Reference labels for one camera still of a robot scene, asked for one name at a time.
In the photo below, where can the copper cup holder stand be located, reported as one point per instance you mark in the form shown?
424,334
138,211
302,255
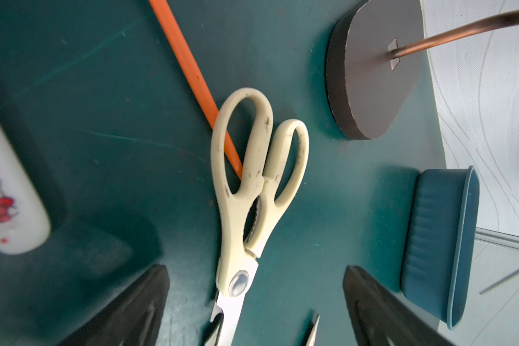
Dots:
373,59

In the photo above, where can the green table mat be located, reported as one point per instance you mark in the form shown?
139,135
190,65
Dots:
99,112

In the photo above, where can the blue plastic storage box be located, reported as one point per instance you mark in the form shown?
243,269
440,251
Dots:
440,242

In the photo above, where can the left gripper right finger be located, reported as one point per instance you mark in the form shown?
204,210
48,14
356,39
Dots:
378,316

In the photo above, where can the pink handled scissors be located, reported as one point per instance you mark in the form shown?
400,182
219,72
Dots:
312,336

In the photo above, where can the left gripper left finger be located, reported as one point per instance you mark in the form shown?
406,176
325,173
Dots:
133,318

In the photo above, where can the white hello kitty spoon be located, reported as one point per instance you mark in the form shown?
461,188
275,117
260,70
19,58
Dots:
24,222

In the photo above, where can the orange spoon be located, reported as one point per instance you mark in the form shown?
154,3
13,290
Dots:
186,60

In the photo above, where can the cream handled kitchen scissors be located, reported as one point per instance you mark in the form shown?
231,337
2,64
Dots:
273,170

